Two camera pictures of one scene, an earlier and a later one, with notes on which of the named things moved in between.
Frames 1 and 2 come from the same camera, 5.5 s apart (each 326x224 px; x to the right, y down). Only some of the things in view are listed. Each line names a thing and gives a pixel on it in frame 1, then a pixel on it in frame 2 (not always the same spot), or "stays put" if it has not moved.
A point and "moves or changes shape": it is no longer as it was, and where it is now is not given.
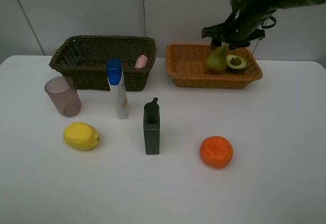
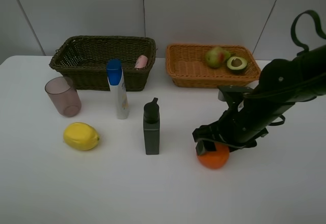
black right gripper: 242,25 to 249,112
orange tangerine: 216,151 stays put
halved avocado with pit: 236,63 stays put
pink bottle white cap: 141,61 stays put
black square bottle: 152,121 stays put
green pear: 217,63 moves or changes shape
